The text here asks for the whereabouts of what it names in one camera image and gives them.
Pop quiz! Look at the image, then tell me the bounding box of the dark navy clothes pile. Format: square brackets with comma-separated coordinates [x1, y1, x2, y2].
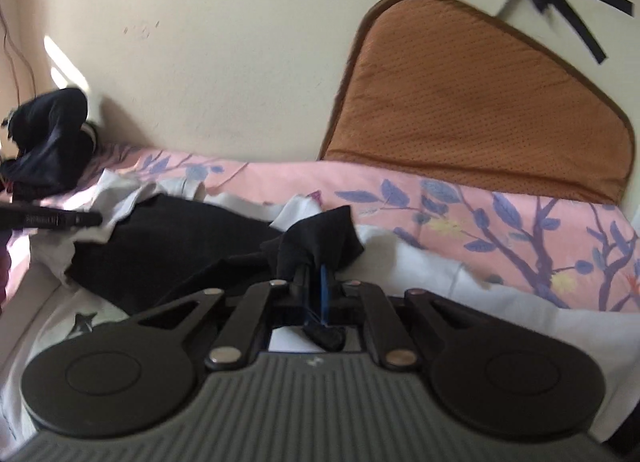
[1, 86, 98, 202]

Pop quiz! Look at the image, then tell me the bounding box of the white printed t-shirt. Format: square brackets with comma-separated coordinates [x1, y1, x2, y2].
[1, 171, 639, 456]

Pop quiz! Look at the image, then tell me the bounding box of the thin black wall cable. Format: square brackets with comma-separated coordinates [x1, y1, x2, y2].
[0, 6, 39, 108]

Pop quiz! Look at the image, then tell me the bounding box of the brown mesh cushion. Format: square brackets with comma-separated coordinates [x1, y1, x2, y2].
[319, 0, 636, 204]

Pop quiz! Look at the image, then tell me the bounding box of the pink floral bed sheet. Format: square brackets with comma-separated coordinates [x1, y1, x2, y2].
[8, 141, 640, 316]

